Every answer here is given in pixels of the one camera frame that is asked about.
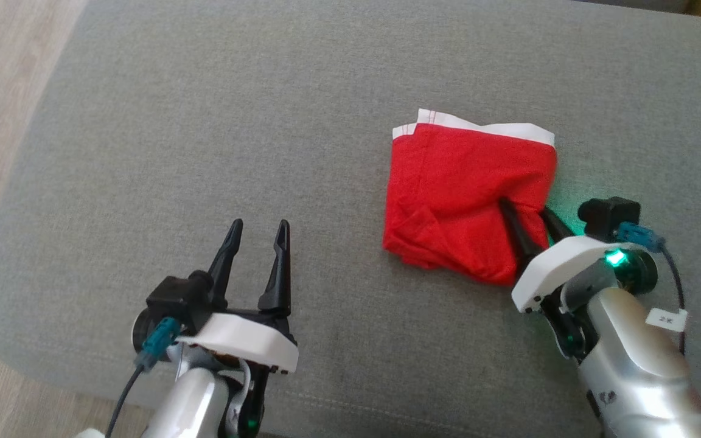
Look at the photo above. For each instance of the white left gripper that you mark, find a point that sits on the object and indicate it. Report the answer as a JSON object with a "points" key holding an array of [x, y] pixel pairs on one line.
{"points": [[247, 340]]}

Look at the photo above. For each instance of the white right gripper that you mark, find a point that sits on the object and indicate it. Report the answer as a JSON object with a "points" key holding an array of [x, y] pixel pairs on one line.
{"points": [[557, 267]]}

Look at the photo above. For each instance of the red garment with white band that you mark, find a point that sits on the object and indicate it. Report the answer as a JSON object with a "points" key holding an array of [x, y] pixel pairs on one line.
{"points": [[448, 182]]}

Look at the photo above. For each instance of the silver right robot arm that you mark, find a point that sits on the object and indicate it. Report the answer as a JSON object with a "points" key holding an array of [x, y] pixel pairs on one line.
{"points": [[636, 377]]}

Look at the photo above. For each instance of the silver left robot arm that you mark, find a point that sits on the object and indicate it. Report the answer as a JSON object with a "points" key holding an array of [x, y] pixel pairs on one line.
{"points": [[192, 401]]}

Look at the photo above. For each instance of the white label tag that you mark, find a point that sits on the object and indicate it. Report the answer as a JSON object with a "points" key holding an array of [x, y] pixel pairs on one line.
{"points": [[667, 319]]}

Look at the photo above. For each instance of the grey fabric sofa seat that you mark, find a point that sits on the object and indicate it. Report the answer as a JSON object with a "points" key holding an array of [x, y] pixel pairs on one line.
{"points": [[204, 121]]}

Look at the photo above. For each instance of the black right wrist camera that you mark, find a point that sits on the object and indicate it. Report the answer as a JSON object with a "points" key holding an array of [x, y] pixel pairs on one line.
{"points": [[606, 216]]}

